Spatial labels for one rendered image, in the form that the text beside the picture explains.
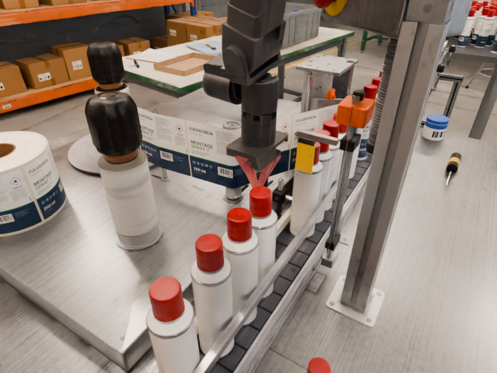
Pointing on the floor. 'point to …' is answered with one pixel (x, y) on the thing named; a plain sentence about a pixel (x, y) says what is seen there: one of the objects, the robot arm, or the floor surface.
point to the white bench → (328, 38)
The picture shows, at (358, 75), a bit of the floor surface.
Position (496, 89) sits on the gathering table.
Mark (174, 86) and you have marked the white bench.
